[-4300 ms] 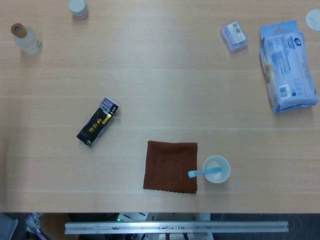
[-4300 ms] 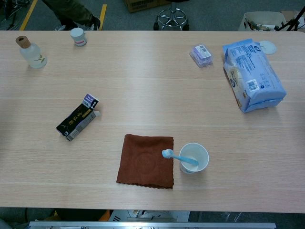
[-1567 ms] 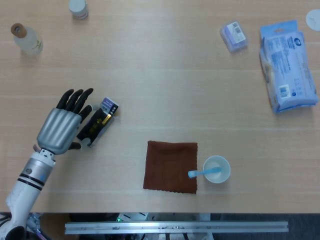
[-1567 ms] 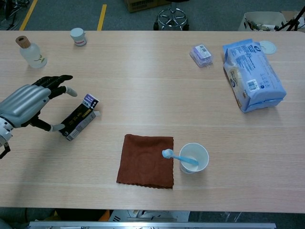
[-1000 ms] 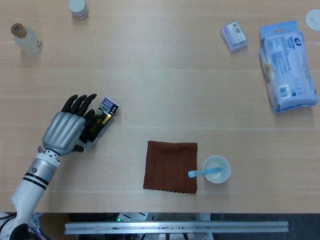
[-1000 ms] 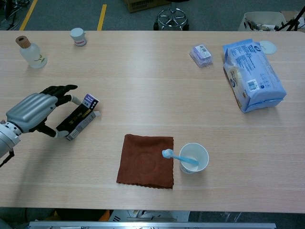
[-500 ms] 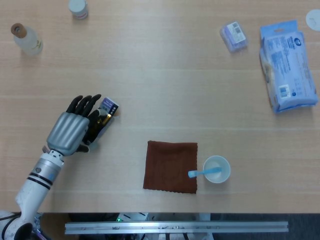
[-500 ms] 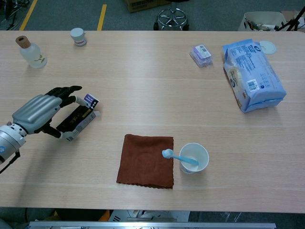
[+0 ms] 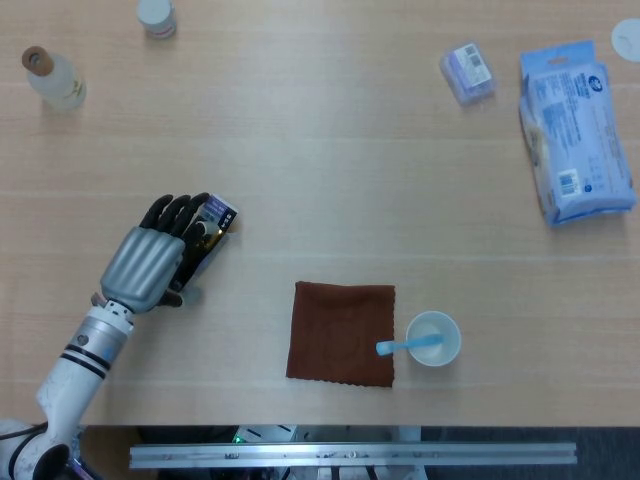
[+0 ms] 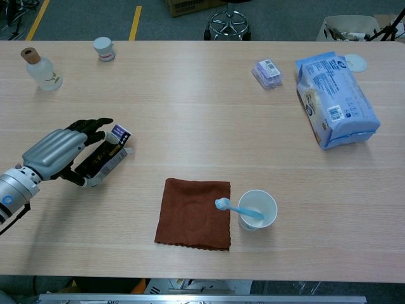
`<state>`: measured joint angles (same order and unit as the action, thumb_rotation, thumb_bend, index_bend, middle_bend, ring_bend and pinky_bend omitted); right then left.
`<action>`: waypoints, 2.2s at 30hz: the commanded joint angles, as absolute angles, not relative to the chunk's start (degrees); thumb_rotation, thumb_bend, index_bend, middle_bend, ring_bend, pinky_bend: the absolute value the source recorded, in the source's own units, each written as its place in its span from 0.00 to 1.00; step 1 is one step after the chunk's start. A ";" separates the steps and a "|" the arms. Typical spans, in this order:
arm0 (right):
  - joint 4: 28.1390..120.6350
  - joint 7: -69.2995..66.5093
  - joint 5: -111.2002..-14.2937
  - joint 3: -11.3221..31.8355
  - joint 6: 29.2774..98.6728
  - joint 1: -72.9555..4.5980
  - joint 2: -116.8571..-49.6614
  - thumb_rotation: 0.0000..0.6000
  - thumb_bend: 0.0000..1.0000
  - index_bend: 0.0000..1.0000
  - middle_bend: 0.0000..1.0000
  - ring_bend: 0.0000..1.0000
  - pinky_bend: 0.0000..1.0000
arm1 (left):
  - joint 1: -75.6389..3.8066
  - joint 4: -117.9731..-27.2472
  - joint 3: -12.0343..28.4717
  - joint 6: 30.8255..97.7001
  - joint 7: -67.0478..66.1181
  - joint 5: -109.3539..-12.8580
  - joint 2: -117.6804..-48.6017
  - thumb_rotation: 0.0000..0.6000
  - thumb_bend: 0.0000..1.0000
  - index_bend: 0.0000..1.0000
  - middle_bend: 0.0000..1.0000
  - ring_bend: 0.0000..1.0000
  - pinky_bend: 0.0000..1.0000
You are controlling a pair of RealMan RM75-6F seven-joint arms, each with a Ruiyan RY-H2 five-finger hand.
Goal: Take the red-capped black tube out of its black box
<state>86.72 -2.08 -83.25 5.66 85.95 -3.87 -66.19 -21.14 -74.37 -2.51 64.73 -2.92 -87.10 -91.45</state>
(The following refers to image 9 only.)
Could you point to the blue plastic spoon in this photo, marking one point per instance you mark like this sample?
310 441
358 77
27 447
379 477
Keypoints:
407 343

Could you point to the white paper cup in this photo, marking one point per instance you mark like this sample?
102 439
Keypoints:
433 339

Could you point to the blue wet wipes pack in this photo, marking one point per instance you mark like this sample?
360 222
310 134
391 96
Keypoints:
576 132

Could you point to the aluminium profile rail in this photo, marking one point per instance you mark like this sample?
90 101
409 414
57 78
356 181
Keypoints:
350 454

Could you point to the white round lid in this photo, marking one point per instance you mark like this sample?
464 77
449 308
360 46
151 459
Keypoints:
627 40

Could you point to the brown folded cloth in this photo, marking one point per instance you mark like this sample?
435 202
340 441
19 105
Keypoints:
341 334

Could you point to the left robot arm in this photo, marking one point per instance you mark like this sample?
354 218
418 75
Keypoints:
75 365

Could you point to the black rectangular box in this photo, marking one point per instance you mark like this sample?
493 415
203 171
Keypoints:
220 215

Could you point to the frosted bottle with wooden cap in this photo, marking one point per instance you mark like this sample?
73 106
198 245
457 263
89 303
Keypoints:
54 79

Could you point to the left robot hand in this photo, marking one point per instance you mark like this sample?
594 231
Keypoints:
142 265

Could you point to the small white jar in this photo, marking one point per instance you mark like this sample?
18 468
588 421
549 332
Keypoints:
157 18

